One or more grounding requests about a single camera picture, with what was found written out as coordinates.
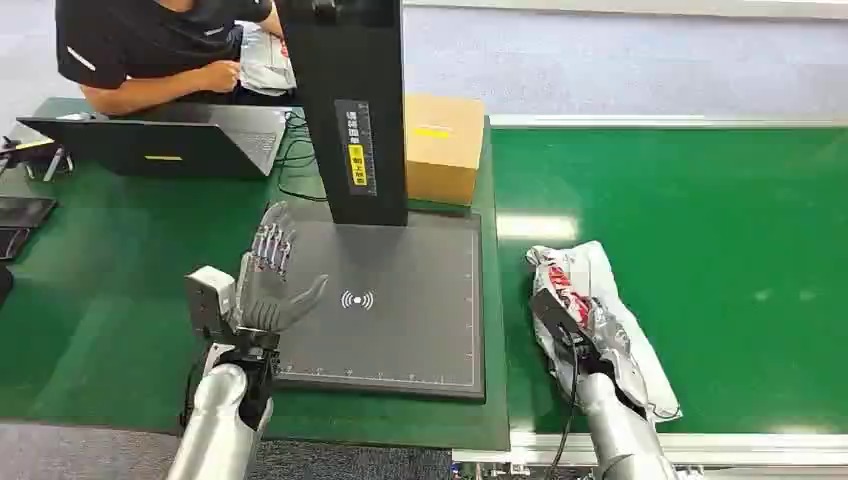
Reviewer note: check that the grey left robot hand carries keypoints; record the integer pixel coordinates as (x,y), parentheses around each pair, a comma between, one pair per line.
(265,298)

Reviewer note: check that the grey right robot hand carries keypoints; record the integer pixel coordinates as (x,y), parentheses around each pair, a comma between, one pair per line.
(606,341)

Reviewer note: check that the white parcel bag red print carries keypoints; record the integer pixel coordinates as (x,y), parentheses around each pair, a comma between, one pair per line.
(596,272)

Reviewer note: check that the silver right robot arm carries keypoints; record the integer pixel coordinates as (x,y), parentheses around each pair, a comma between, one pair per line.
(623,430)

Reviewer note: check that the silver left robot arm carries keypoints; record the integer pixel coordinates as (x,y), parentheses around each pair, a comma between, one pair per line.
(218,411)

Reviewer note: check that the green conveyor belt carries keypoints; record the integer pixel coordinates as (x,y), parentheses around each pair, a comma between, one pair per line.
(696,265)

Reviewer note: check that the green table mat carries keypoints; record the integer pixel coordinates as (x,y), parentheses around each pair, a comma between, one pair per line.
(119,278)

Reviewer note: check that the dark grey laptop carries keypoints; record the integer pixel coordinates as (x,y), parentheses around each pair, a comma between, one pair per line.
(166,142)

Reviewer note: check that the person's hand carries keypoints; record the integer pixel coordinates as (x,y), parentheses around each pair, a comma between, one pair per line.
(220,75)

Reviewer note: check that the black scanner column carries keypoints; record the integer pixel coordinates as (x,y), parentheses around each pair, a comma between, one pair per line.
(344,79)

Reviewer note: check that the brown cardboard box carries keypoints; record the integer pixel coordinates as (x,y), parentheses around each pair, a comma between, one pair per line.
(440,142)

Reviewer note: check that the white plastic parcel bag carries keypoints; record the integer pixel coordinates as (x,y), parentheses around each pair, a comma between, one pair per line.
(265,63)

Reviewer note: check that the black object at table edge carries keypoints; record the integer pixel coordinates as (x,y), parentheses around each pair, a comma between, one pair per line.
(4,285)

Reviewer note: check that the person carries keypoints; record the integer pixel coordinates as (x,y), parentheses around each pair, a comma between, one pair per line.
(146,40)

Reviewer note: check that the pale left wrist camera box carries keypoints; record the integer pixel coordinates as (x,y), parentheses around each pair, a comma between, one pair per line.
(208,298)

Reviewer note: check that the dark right wrist camera box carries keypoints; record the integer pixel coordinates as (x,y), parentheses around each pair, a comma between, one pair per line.
(553,311)

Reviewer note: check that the dark grey scanner base plate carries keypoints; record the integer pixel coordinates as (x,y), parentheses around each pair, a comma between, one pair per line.
(397,318)

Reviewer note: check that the aluminium conveyor frame rail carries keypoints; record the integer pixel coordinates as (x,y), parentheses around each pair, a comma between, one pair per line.
(662,121)
(729,449)

